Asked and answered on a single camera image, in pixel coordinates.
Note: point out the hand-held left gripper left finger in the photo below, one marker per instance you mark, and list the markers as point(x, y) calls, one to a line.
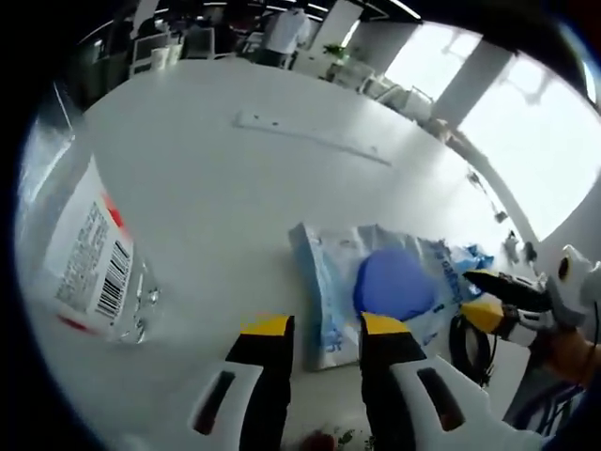
point(263, 376)

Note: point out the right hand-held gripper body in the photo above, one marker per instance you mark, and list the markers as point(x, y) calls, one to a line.
point(582, 291)

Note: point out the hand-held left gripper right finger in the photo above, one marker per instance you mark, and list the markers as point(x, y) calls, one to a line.
point(389, 376)

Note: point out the printed paper cup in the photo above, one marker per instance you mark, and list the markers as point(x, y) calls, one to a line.
point(321, 441)

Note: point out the blue rounded object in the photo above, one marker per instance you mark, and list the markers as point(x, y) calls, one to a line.
point(394, 282)

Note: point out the blue white plastic bag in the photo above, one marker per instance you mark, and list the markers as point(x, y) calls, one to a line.
point(328, 282)

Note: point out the clear plastic bottle red label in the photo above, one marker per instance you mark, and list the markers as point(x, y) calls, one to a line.
point(89, 244)

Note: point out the person's right hand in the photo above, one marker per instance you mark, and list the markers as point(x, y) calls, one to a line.
point(575, 357)

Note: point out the white table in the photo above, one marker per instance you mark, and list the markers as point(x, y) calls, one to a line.
point(211, 197)

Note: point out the white mesh office chair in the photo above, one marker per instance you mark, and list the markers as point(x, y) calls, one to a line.
point(143, 47)
point(382, 87)
point(418, 103)

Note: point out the potted green plant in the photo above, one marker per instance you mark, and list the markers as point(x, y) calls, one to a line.
point(340, 51)

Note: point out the plain white paper cup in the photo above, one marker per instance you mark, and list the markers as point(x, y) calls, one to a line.
point(158, 58)
point(174, 55)

